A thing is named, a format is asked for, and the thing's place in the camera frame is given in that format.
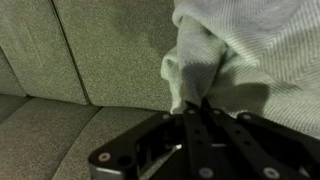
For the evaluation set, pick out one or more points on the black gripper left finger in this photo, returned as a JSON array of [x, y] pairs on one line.
[[182, 137]]

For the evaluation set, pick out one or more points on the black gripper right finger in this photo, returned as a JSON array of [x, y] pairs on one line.
[[267, 150]]

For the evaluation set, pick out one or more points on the green blanket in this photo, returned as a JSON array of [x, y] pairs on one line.
[[259, 56]]

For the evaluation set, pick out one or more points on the grey fabric couch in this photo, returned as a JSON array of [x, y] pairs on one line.
[[75, 74]]

